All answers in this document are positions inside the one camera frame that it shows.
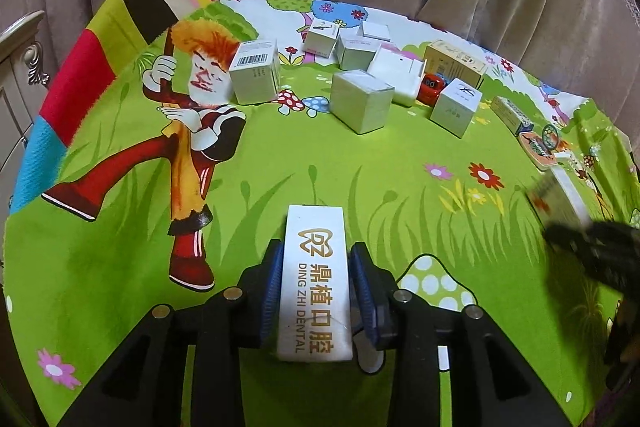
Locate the white printed box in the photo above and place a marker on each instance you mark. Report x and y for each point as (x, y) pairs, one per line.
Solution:
(565, 202)

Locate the small white box black mark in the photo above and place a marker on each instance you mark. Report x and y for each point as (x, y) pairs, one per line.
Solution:
(320, 39)

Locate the wide flat white box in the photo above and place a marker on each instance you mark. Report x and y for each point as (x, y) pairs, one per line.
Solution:
(395, 67)

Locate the slim beige box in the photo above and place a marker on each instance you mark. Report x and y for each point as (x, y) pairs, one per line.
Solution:
(510, 112)

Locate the long white box gold print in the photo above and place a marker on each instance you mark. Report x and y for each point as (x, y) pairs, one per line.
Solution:
(315, 267)

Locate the green cartoon printed blanket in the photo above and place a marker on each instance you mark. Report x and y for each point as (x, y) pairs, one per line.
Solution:
(400, 167)

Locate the white box with barcode label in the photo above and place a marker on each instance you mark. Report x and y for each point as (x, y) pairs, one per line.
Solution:
(255, 82)

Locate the small flat white box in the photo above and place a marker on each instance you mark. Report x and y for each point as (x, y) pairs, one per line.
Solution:
(375, 31)

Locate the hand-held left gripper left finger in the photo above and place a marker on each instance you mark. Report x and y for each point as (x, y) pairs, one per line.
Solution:
(270, 293)

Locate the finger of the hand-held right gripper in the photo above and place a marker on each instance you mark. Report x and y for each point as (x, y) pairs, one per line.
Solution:
(605, 247)

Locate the large plain white box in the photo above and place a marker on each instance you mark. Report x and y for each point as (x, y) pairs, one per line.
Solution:
(360, 107)

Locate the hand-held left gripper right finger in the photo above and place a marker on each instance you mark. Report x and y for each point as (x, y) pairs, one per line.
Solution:
(362, 293)

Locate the beige cardboard box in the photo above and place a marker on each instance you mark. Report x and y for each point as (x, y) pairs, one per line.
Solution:
(450, 57)

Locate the red toy car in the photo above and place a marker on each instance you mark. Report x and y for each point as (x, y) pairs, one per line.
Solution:
(432, 89)

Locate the white cube box black mark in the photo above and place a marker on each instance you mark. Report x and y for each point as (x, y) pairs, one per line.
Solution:
(452, 112)

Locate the carved wooden cabinet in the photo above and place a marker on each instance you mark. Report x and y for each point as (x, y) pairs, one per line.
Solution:
(20, 72)

